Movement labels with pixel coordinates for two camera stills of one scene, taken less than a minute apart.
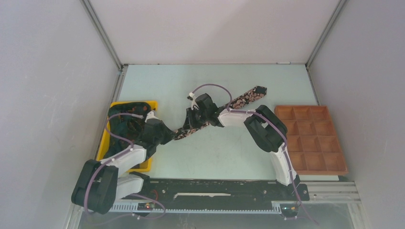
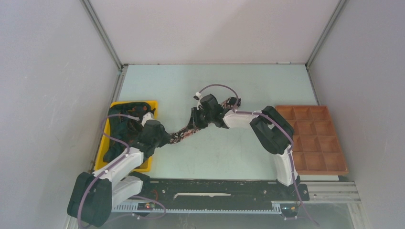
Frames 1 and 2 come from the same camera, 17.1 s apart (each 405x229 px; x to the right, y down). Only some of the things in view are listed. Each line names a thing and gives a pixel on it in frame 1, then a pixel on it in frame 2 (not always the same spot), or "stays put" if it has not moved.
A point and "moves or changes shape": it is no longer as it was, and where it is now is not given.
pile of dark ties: x=125 y=120 stays put
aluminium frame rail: x=333 y=192 stays put
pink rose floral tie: x=233 y=105 moves or changes shape
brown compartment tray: x=313 y=145 stays put
